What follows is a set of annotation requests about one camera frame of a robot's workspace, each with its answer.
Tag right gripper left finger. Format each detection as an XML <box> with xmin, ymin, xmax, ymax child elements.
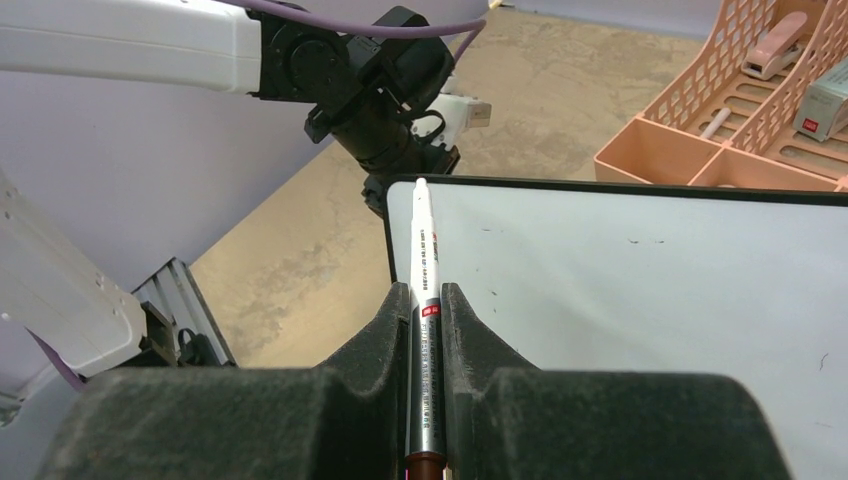
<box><xmin>37</xmin><ymin>283</ymin><xmax>410</xmax><ymax>479</ymax></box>

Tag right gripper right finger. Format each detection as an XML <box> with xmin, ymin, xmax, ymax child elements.
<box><xmin>442</xmin><ymin>283</ymin><xmax>791</xmax><ymax>479</ymax></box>

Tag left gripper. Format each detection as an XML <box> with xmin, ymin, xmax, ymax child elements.
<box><xmin>361</xmin><ymin>142</ymin><xmax>461</xmax><ymax>216</ymax></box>

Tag white red marker pen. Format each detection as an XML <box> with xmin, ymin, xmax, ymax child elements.
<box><xmin>405</xmin><ymin>178</ymin><xmax>447</xmax><ymax>479</ymax></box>

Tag black framed whiteboard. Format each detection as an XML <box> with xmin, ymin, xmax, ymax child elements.
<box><xmin>382</xmin><ymin>174</ymin><xmax>848</xmax><ymax>480</ymax></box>

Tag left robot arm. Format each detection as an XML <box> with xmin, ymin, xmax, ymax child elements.
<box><xmin>1</xmin><ymin>1</ymin><xmax>483</xmax><ymax>424</ymax></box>

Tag small white stick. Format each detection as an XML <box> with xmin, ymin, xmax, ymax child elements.
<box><xmin>700</xmin><ymin>107</ymin><xmax>732</xmax><ymax>140</ymax></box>

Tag peach plastic desk organizer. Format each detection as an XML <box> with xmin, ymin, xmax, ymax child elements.
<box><xmin>594</xmin><ymin>1</ymin><xmax>847</xmax><ymax>193</ymax></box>

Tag pink stapler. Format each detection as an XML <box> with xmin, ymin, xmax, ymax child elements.
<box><xmin>741</xmin><ymin>11</ymin><xmax>808</xmax><ymax>81</ymax></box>

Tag grey green box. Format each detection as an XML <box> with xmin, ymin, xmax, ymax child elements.
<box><xmin>793</xmin><ymin>59</ymin><xmax>847</xmax><ymax>142</ymax></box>

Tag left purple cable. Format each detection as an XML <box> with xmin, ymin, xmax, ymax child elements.
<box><xmin>225</xmin><ymin>0</ymin><xmax>488</xmax><ymax>64</ymax></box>

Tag black aluminium base frame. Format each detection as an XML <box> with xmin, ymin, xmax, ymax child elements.
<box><xmin>132</xmin><ymin>258</ymin><xmax>237</xmax><ymax>367</ymax></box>

